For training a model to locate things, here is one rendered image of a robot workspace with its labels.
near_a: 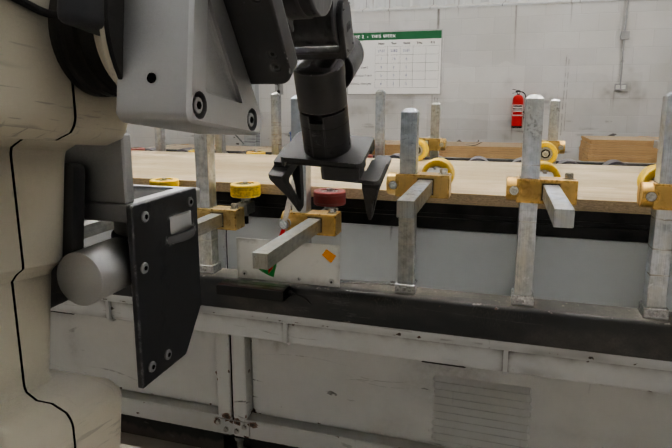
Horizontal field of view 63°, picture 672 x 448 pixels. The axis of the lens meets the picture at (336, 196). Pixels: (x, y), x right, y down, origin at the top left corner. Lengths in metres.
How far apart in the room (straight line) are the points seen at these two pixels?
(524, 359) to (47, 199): 1.07
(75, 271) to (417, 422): 1.33
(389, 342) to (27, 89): 1.09
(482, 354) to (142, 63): 1.10
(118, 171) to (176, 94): 0.18
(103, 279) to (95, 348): 1.61
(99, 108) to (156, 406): 1.62
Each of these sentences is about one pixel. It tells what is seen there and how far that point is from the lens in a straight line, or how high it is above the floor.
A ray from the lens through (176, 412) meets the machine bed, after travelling 1.95.
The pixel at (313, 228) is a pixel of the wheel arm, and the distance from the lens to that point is 1.21.
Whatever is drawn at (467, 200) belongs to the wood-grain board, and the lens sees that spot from 1.38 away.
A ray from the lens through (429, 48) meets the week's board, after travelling 8.40.
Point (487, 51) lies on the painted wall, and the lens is 8.36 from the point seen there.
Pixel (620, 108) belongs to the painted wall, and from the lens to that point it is 8.47.
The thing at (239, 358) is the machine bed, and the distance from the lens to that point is 1.74.
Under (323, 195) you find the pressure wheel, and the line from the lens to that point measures 1.32.
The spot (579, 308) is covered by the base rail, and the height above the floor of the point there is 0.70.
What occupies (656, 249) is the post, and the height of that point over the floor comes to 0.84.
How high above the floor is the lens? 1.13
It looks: 10 degrees down
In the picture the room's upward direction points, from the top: straight up
